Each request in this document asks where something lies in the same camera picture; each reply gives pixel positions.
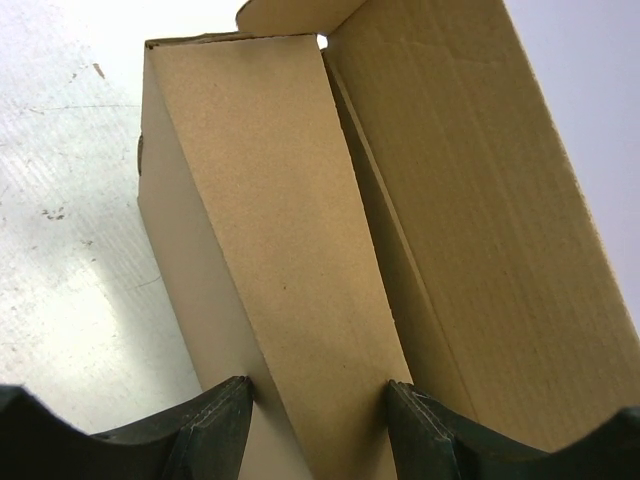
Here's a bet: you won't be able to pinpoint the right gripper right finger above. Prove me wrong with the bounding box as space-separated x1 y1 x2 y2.
385 381 639 480

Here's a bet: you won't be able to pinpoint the large brown cardboard box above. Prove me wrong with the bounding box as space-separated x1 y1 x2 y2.
138 1 639 479

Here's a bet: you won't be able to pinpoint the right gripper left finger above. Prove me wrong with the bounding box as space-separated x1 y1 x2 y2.
1 376 253 480

